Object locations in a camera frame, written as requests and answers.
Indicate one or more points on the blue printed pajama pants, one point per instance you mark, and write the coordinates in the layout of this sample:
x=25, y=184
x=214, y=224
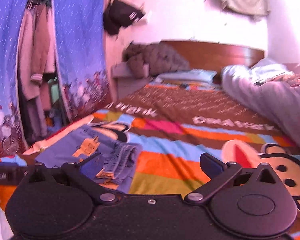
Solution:
x=111, y=139

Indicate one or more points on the blue floral wardrobe curtain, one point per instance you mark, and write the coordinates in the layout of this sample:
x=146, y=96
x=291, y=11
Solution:
x=79, y=84

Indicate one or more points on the hanging pink coat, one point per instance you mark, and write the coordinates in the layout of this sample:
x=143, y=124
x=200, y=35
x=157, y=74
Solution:
x=36, y=56

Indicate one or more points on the black hanging bag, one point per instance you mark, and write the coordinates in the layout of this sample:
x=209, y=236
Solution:
x=119, y=14

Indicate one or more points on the blue pillow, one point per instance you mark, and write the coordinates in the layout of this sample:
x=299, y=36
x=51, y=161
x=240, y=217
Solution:
x=198, y=75

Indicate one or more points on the wooden headboard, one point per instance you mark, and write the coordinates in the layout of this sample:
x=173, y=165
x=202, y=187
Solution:
x=215, y=56

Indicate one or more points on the grey quilt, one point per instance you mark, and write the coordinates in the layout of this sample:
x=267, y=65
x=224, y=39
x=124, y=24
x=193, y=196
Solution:
x=271, y=91

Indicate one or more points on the beige bedside cabinet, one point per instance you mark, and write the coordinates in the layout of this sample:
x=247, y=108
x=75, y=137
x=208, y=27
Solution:
x=126, y=83

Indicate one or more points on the colourful paul frank bedsheet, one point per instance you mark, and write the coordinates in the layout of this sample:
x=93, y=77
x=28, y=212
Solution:
x=174, y=125

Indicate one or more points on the brown tufted cushion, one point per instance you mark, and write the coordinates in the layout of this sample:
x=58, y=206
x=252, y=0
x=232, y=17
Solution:
x=160, y=57

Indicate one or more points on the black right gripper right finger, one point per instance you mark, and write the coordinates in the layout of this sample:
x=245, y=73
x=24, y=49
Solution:
x=220, y=174

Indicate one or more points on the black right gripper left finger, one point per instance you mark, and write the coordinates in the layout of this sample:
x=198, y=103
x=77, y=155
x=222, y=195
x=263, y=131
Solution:
x=82, y=176

